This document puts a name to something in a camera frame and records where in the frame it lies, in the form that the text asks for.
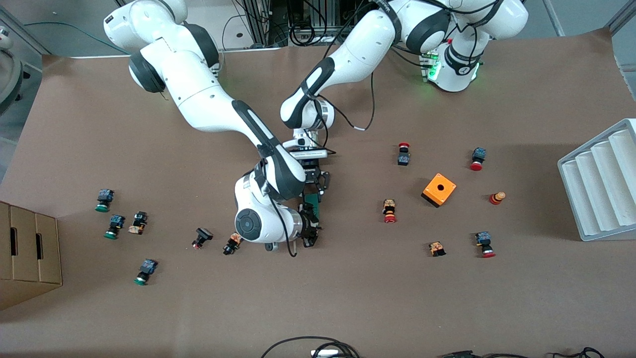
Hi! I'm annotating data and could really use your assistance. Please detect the orange button enclosure box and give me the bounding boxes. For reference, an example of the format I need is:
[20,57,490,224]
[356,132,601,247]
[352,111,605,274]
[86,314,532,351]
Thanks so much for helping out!
[421,173,457,208]

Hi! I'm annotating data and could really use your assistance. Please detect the aluminium rack with cables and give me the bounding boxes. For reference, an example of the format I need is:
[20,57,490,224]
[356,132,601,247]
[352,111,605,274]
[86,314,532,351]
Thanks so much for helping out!
[234,0,450,48]

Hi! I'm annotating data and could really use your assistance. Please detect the black selector switch orange block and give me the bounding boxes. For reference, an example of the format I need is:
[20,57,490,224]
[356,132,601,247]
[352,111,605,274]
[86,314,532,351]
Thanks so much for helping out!
[128,211,149,235]
[222,231,244,256]

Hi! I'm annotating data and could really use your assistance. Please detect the brown cardboard box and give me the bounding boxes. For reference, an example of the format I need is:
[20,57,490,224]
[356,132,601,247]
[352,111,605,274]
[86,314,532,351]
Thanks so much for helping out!
[0,201,63,311]

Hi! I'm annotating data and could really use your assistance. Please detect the black cables with plug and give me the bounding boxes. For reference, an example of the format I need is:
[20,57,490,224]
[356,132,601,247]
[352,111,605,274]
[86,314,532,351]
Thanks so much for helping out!
[437,347,607,358]

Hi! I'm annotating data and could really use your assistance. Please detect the green mushroom button blue block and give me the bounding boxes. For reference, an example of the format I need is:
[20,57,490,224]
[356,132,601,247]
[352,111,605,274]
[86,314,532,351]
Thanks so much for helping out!
[95,188,115,213]
[103,214,126,240]
[133,258,159,286]

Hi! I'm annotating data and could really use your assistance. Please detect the white grey round device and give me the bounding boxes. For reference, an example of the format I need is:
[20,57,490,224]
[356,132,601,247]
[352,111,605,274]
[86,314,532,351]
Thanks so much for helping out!
[0,25,25,117]

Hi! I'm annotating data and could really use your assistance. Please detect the white ridged plastic tray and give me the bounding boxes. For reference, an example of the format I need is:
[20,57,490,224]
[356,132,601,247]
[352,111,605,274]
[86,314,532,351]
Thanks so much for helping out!
[557,118,636,242]

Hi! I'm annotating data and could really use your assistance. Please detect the green circuit board module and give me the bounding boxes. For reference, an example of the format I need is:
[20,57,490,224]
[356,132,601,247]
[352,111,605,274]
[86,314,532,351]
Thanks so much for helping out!
[304,193,321,220]

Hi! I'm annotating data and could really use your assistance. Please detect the black flat-head switch red terminals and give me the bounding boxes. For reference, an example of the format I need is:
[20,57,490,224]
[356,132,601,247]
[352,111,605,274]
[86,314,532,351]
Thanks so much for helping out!
[191,227,214,250]

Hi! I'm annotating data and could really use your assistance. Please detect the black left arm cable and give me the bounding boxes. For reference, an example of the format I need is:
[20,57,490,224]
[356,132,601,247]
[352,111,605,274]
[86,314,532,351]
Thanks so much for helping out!
[325,72,376,132]

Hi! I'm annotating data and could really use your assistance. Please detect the black cable loop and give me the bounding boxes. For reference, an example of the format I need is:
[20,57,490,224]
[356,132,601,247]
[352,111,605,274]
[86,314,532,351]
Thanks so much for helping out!
[260,336,361,358]

